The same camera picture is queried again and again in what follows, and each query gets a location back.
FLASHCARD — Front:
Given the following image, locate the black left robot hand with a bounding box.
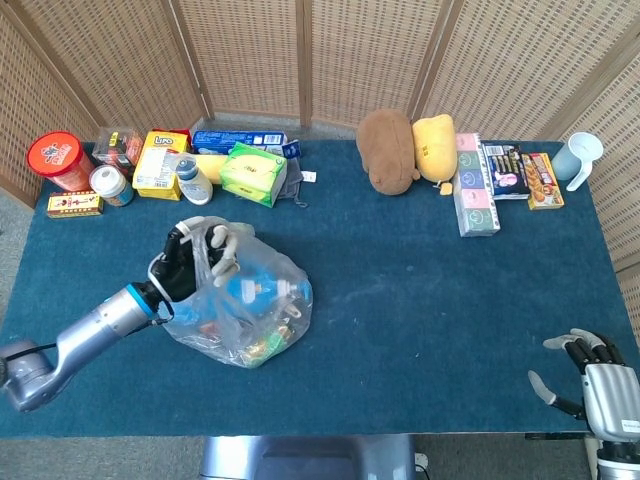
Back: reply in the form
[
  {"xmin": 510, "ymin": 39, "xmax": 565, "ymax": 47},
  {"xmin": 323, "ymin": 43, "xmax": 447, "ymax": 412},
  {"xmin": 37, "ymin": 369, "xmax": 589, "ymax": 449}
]
[{"xmin": 147, "ymin": 215, "xmax": 241, "ymax": 304}]

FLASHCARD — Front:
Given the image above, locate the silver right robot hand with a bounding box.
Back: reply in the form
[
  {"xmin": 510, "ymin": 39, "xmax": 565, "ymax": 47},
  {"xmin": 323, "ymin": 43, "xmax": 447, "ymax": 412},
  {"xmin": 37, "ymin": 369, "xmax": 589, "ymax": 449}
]
[{"xmin": 528, "ymin": 328, "xmax": 640, "ymax": 444}]

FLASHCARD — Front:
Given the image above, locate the clear plastic bag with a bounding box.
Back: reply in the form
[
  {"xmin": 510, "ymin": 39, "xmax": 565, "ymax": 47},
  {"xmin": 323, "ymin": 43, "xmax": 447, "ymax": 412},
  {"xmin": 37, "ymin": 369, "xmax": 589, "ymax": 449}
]
[{"xmin": 162, "ymin": 215, "xmax": 315, "ymax": 371}]

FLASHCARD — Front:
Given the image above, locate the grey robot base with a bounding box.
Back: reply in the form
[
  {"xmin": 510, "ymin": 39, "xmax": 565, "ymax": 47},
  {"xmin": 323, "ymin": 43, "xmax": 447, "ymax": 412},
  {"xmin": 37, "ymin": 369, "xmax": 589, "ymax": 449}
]
[{"xmin": 199, "ymin": 433, "xmax": 419, "ymax": 480}]

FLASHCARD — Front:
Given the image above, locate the blue wrapped package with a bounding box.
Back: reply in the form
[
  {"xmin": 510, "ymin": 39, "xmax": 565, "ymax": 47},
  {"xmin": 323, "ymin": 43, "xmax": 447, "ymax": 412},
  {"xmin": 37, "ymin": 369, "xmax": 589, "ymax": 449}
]
[{"xmin": 172, "ymin": 274, "xmax": 312, "ymax": 326}]

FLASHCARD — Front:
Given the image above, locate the white bottle blue cap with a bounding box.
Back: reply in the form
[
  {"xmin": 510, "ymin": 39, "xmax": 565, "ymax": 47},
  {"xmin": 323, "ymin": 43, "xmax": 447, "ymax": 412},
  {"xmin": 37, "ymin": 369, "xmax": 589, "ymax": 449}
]
[{"xmin": 174, "ymin": 153, "xmax": 215, "ymax": 207}]

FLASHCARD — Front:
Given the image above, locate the yellow tea box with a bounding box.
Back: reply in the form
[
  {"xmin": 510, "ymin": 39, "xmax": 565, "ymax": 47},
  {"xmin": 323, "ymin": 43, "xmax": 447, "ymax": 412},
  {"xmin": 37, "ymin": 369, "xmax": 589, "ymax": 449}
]
[{"xmin": 131, "ymin": 130, "xmax": 193, "ymax": 203}]

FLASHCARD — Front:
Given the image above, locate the white lidded nut jar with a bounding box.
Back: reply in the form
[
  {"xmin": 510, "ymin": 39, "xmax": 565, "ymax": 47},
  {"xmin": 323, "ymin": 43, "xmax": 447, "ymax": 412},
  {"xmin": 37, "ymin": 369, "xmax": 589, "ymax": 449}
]
[{"xmin": 88, "ymin": 164, "xmax": 136, "ymax": 208}]

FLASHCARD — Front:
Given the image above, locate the yellow soft packet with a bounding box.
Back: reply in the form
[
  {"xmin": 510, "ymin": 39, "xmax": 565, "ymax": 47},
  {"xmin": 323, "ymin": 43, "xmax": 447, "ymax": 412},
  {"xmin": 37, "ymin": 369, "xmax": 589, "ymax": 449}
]
[{"xmin": 194, "ymin": 153, "xmax": 232, "ymax": 187}]

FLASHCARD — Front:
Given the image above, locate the small red yellow box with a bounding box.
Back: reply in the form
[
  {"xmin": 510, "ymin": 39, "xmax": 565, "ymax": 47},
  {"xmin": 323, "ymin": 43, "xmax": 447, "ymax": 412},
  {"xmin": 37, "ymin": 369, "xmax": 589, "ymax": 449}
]
[{"xmin": 46, "ymin": 192, "xmax": 105, "ymax": 220}]

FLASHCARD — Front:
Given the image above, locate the green tissue box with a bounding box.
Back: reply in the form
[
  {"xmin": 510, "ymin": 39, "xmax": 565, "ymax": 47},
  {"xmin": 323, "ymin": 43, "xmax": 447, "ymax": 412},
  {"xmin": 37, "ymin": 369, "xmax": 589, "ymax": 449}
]
[{"xmin": 218, "ymin": 141, "xmax": 289, "ymax": 209}]

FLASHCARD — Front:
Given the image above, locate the clear box of dark snacks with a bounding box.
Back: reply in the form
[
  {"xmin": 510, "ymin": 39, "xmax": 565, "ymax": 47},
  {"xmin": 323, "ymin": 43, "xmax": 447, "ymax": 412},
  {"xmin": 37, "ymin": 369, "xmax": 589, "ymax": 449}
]
[{"xmin": 92, "ymin": 126, "xmax": 147, "ymax": 174}]

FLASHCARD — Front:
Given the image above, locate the blue rectangular box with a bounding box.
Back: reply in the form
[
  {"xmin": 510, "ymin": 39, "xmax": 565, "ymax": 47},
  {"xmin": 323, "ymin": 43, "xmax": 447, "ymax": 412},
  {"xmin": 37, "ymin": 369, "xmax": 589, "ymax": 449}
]
[{"xmin": 191, "ymin": 129, "xmax": 288, "ymax": 158}]

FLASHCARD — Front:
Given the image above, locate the grey cloth pouch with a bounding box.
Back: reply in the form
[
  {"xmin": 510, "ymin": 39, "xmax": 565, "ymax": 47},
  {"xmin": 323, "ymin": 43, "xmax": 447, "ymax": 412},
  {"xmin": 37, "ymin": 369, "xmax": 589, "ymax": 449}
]
[{"xmin": 277, "ymin": 156, "xmax": 318, "ymax": 209}]

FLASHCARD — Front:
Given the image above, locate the red cylindrical canister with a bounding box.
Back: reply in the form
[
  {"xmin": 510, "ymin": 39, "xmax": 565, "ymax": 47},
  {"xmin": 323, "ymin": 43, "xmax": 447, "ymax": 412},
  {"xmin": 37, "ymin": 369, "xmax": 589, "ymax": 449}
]
[{"xmin": 26, "ymin": 130, "xmax": 97, "ymax": 193}]

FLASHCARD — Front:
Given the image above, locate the yellow red snack box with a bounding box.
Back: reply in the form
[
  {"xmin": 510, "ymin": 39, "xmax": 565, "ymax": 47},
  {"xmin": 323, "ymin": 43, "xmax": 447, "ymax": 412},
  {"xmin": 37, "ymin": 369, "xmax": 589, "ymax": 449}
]
[{"xmin": 519, "ymin": 152, "xmax": 566, "ymax": 212}]

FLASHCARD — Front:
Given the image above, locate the blue table cloth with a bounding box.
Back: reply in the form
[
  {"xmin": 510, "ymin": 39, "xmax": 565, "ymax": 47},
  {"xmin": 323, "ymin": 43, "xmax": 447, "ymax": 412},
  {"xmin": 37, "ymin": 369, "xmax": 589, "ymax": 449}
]
[{"xmin": 0, "ymin": 139, "xmax": 640, "ymax": 442}]

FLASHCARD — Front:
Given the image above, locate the wicker folding screen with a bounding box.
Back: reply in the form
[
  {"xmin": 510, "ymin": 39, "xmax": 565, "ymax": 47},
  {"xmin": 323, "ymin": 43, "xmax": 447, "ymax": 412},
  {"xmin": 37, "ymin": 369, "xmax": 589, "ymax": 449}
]
[{"xmin": 0, "ymin": 0, "xmax": 640, "ymax": 346}]

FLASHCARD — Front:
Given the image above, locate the pastel tissue multipack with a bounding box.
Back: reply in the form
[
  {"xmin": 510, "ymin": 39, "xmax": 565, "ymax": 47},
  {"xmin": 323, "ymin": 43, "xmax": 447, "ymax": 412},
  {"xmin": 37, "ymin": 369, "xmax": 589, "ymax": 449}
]
[{"xmin": 451, "ymin": 132, "xmax": 503, "ymax": 239}]

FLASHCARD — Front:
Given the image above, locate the pale blue plastic pitcher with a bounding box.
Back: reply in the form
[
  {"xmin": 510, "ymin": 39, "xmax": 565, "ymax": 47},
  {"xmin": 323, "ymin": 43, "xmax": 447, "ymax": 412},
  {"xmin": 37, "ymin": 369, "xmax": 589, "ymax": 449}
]
[{"xmin": 551, "ymin": 131, "xmax": 605, "ymax": 193}]

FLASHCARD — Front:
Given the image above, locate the brown capybara plush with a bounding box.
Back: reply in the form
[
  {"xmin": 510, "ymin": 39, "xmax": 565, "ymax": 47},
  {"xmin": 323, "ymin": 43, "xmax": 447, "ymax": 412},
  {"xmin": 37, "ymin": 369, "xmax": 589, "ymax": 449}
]
[{"xmin": 355, "ymin": 109, "xmax": 423, "ymax": 197}]

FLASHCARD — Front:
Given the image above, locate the dark snack package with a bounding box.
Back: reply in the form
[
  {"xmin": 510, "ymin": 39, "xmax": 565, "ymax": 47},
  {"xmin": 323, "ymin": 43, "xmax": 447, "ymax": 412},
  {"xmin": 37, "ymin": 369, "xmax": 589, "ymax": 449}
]
[{"xmin": 480, "ymin": 142, "xmax": 532, "ymax": 202}]

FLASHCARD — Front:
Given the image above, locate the yellow plush toy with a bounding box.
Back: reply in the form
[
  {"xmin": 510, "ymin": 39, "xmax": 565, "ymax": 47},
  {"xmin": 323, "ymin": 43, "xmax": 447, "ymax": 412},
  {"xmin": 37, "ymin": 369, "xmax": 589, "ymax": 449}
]
[{"xmin": 411, "ymin": 113, "xmax": 459, "ymax": 194}]

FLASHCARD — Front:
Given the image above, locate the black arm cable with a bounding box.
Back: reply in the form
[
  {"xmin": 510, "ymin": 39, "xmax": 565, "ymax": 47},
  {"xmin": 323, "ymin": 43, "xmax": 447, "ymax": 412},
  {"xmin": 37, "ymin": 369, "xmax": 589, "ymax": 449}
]
[{"xmin": 0, "ymin": 298, "xmax": 177, "ymax": 387}]

